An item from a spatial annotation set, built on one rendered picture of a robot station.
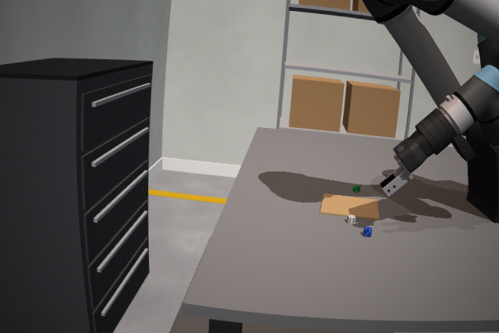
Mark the white die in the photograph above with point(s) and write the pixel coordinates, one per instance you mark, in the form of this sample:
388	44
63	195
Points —
351	219

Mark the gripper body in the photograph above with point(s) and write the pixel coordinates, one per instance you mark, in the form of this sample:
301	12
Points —
435	132

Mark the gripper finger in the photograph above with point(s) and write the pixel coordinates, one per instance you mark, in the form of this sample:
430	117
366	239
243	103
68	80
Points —
399	181
393	175

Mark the blue die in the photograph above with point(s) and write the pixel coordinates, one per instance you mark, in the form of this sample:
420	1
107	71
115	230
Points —
367	231

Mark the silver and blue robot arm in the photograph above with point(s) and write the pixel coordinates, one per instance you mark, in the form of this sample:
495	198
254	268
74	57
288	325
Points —
480	94

